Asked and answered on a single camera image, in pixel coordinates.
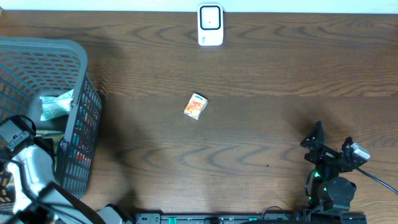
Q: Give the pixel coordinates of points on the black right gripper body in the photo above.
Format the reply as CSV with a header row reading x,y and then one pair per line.
x,y
323,155

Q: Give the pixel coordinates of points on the orange tissue pack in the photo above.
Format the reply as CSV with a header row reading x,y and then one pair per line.
x,y
195,106

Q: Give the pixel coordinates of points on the light green wipes pack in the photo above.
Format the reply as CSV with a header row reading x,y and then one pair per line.
x,y
55,107

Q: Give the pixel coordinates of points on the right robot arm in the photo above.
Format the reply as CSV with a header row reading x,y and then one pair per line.
x,y
327,191

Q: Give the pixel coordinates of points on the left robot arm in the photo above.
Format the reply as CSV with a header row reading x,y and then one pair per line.
x,y
38,198

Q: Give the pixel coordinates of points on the white barcode scanner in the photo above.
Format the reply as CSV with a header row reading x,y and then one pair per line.
x,y
210,24

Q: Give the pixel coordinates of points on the grey plastic mesh basket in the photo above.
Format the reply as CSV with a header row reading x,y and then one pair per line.
x,y
32,68

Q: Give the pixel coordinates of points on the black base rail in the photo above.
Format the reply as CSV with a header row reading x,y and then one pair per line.
x,y
228,218

